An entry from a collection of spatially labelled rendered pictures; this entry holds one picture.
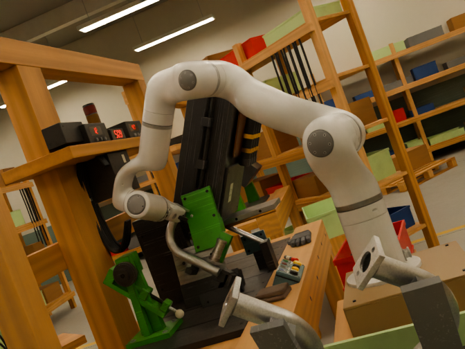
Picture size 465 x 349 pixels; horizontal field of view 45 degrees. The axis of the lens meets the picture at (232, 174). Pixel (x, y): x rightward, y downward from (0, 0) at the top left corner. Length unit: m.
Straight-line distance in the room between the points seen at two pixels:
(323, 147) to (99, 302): 0.94
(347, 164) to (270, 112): 0.24
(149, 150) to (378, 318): 0.79
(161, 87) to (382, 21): 9.64
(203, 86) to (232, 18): 9.77
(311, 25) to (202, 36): 6.93
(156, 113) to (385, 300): 0.80
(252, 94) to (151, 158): 0.38
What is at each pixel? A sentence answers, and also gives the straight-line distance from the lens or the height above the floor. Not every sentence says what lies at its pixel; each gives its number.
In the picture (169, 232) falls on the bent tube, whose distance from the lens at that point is 1.97.
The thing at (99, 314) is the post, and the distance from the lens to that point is 1.91.
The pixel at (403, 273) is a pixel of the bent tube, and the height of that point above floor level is 1.15.
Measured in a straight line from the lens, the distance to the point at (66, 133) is 1.85.
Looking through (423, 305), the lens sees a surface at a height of 1.11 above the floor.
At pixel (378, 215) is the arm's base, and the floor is 1.09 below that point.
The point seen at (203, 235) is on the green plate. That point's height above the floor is 1.12.
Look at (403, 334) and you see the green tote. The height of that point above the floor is 0.95.
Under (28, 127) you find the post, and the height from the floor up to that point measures 1.65.
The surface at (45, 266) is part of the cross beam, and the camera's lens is 1.82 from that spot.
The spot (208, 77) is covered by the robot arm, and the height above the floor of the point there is 1.56.
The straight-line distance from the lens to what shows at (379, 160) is 4.76.
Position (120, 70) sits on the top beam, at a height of 1.88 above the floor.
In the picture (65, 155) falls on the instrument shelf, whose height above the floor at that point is 1.52.
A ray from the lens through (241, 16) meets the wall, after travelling 11.20.
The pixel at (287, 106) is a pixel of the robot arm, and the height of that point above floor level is 1.41.
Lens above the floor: 1.35
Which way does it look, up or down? 2 degrees down
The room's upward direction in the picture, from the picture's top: 20 degrees counter-clockwise
